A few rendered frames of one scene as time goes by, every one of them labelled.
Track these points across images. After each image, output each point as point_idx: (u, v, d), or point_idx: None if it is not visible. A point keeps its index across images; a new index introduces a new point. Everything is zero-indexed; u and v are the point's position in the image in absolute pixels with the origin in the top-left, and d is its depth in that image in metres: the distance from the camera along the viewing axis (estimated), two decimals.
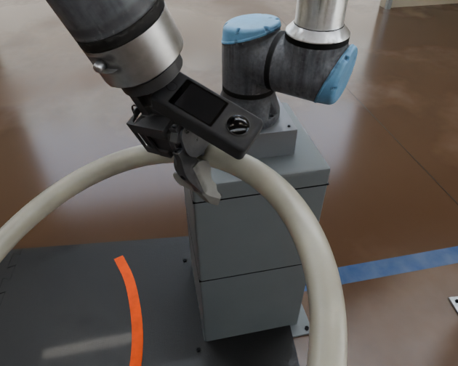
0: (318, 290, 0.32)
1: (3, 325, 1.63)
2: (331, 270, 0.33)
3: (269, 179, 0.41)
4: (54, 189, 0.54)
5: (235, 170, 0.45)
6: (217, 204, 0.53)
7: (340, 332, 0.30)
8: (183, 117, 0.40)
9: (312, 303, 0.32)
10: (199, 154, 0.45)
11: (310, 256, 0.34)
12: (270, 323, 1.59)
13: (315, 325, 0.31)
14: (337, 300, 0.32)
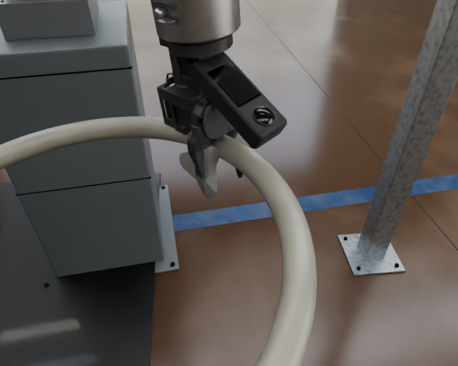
0: (293, 287, 0.32)
1: None
2: (310, 274, 0.33)
3: (274, 179, 0.42)
4: (59, 130, 0.53)
5: (243, 164, 0.45)
6: (210, 198, 0.52)
7: (304, 332, 0.29)
8: (216, 91, 0.41)
9: (284, 298, 0.31)
10: (214, 137, 0.46)
11: (294, 255, 0.34)
12: (130, 258, 1.44)
13: (280, 319, 0.30)
14: (310, 302, 0.31)
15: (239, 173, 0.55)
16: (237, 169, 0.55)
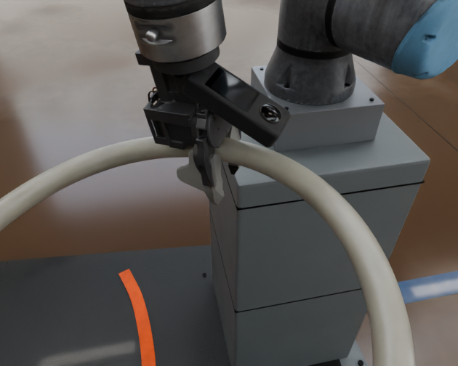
0: (369, 261, 0.34)
1: None
2: (376, 242, 0.35)
3: (294, 166, 0.43)
4: (37, 182, 0.48)
5: (254, 160, 0.45)
6: (217, 203, 0.52)
7: (400, 296, 0.31)
8: (219, 100, 0.40)
9: (366, 272, 0.33)
10: (217, 145, 0.45)
11: (352, 232, 0.36)
12: (316, 358, 1.26)
13: (374, 292, 0.32)
14: (389, 268, 0.33)
15: (233, 171, 0.55)
16: (230, 167, 0.55)
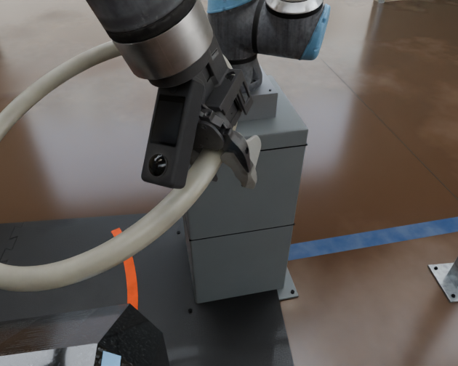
0: None
1: (6, 290, 1.72)
2: None
3: None
4: (44, 78, 0.73)
5: None
6: (211, 180, 0.55)
7: None
8: (153, 115, 0.42)
9: None
10: None
11: None
12: (258, 287, 1.68)
13: None
14: None
15: (247, 184, 0.52)
16: None
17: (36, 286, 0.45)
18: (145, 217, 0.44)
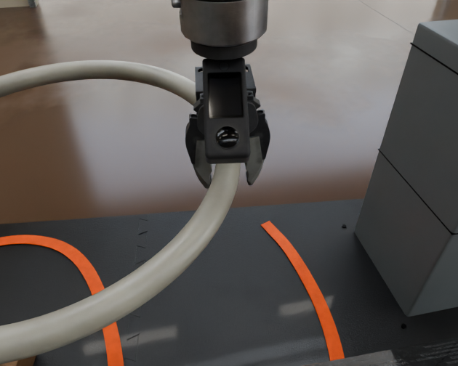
0: None
1: (156, 298, 1.35)
2: None
3: (137, 64, 0.62)
4: None
5: (107, 69, 0.63)
6: (204, 186, 0.54)
7: None
8: (203, 93, 0.41)
9: None
10: None
11: (185, 83, 0.57)
12: None
13: None
14: None
15: (247, 181, 0.54)
16: (246, 176, 0.53)
17: (94, 324, 0.32)
18: (206, 205, 0.40)
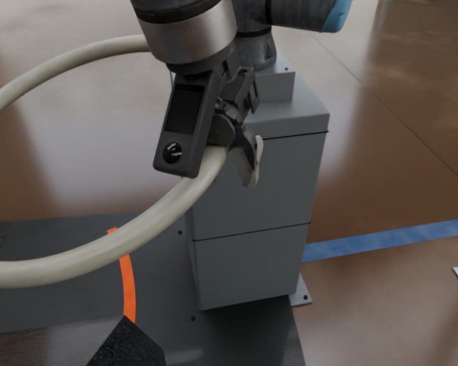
0: None
1: None
2: None
3: None
4: (28, 74, 0.70)
5: None
6: None
7: None
8: (168, 104, 0.41)
9: None
10: None
11: None
12: (267, 292, 1.53)
13: None
14: None
15: (247, 184, 0.53)
16: (246, 179, 0.52)
17: (27, 282, 0.41)
18: (151, 209, 0.43)
